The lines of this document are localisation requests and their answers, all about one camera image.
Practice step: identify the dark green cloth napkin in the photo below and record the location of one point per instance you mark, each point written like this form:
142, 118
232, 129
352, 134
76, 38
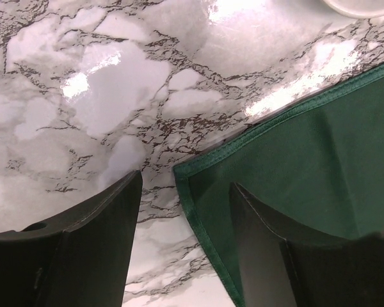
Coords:
320, 162

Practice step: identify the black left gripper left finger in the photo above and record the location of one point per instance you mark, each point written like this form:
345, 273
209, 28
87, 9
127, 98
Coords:
79, 257

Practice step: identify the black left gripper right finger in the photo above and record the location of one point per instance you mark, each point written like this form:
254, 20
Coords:
285, 263

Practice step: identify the leaf-patterned serving tray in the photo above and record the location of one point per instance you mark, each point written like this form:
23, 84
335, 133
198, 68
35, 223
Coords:
357, 9

